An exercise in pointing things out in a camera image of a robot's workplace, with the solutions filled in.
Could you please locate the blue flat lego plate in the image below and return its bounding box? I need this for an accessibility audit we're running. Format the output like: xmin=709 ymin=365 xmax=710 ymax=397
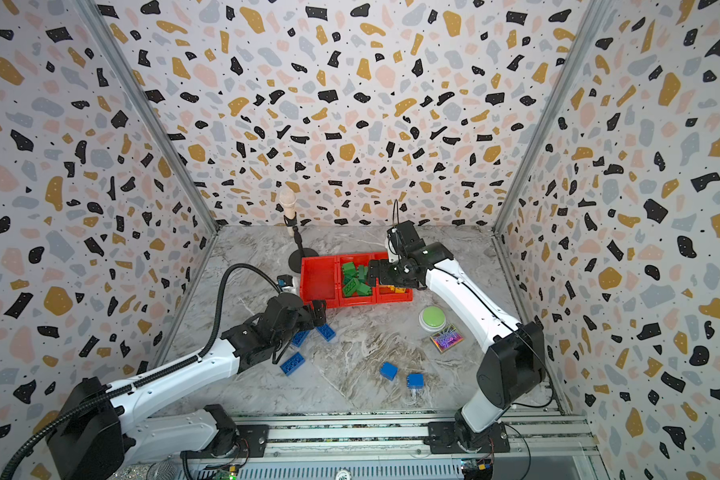
xmin=291 ymin=330 xmax=310 ymax=348

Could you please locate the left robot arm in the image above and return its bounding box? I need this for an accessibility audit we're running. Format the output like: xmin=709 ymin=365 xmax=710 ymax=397
xmin=47 ymin=293 xmax=326 ymax=479

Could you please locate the green push button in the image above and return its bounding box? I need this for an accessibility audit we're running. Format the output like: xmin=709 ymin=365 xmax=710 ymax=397
xmin=419 ymin=306 xmax=447 ymax=333

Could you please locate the blue lego brick slanted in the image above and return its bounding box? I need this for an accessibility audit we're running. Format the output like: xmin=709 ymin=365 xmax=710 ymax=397
xmin=317 ymin=325 xmax=336 ymax=342

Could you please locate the blue long lego brick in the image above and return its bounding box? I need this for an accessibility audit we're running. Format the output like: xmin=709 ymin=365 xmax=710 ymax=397
xmin=280 ymin=352 xmax=305 ymax=376

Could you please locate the green lego pile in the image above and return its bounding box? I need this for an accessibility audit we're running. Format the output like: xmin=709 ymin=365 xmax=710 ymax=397
xmin=341 ymin=262 xmax=372 ymax=298

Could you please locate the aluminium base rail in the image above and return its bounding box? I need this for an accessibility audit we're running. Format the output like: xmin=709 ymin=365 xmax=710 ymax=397
xmin=113 ymin=412 xmax=609 ymax=479

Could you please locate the small colourful card box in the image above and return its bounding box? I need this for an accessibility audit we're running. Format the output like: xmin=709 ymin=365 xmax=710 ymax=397
xmin=430 ymin=324 xmax=464 ymax=353

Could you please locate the wooden peg on black stand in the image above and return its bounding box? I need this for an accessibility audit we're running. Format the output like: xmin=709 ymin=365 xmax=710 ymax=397
xmin=278 ymin=186 xmax=319 ymax=273

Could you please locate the black corrugated cable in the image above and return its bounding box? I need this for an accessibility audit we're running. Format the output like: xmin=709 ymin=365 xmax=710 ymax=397
xmin=0 ymin=263 xmax=283 ymax=480

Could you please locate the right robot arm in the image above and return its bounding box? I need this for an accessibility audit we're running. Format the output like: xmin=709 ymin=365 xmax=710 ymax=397
xmin=370 ymin=221 xmax=547 ymax=445

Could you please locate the red bin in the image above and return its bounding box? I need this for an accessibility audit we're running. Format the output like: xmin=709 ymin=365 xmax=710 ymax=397
xmin=300 ymin=256 xmax=339 ymax=309
xmin=337 ymin=254 xmax=374 ymax=307
xmin=369 ymin=252 xmax=413 ymax=304

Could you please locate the blue lego brick right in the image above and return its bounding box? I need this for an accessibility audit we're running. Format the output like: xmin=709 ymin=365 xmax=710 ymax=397
xmin=406 ymin=373 xmax=425 ymax=390

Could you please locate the middle red bin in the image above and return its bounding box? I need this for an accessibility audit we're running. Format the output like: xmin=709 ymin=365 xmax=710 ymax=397
xmin=337 ymin=254 xmax=374 ymax=307

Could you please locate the left red bin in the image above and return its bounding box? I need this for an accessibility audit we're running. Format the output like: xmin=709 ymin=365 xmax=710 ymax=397
xmin=300 ymin=256 xmax=339 ymax=309

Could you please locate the blue small lego brick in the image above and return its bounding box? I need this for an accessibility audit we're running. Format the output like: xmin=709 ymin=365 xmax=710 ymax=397
xmin=379 ymin=362 xmax=398 ymax=381

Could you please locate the right red bin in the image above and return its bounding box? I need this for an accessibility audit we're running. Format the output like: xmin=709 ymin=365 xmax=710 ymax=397
xmin=369 ymin=252 xmax=413 ymax=304

